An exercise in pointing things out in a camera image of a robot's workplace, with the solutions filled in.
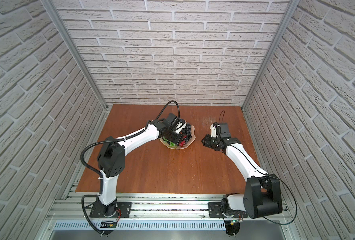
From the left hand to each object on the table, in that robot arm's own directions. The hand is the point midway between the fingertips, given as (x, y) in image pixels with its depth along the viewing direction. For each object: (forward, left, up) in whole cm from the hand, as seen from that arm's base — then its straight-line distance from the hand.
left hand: (182, 138), depth 89 cm
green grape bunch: (-8, +8, +9) cm, 14 cm away
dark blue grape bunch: (+6, -3, -2) cm, 7 cm away
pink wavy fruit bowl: (0, -4, -6) cm, 7 cm away
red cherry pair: (-2, 0, -3) cm, 3 cm away
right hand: (-3, -13, +3) cm, 13 cm away
